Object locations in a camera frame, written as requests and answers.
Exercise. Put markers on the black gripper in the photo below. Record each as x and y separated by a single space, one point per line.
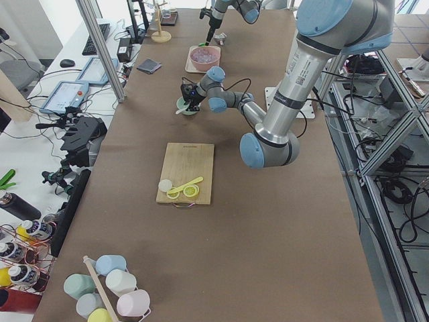
195 97
212 24

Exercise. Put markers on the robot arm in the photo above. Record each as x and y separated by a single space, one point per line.
248 10
325 29

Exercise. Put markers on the metal ice scoop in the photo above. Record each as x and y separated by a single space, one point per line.
220 39

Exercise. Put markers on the mint green bowl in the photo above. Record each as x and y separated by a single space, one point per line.
180 103

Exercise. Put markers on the pile of clear ice cubes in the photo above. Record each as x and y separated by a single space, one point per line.
204 55

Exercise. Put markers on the pink bowl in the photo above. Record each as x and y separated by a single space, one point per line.
205 67

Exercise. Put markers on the cream rectangular tray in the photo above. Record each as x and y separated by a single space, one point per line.
189 67

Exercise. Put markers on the wooden cup stand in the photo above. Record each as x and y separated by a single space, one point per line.
159 36

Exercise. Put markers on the wooden cutting board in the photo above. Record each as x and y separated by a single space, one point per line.
183 162

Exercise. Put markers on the grey folded cloth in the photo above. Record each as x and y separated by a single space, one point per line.
149 66

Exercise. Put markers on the yellow plastic knife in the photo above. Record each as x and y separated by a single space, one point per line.
181 187

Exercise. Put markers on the lemon slice front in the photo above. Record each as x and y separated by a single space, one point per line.
191 190

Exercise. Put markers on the lemon slice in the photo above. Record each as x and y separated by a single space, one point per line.
174 195
191 190

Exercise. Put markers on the lemon slice rear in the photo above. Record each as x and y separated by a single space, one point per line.
174 195

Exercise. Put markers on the teach pendant tablet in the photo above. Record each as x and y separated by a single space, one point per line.
66 94
93 73

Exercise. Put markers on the black computer mouse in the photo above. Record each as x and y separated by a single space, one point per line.
67 63

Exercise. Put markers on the light blue cup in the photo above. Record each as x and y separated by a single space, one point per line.
106 263

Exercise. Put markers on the white cup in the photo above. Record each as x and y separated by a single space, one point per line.
120 282

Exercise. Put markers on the pink cup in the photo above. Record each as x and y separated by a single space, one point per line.
134 304

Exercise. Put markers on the mint green cup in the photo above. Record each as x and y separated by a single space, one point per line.
77 285

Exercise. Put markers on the wooden cup rack pole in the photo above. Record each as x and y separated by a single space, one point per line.
91 269

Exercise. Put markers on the grey cup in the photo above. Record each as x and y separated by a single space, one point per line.
87 303

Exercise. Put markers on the yellow cup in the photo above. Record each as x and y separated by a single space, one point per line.
99 315

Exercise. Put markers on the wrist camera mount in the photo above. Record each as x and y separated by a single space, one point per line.
188 90
205 12

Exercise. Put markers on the aluminium frame post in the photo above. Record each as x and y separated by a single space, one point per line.
88 14

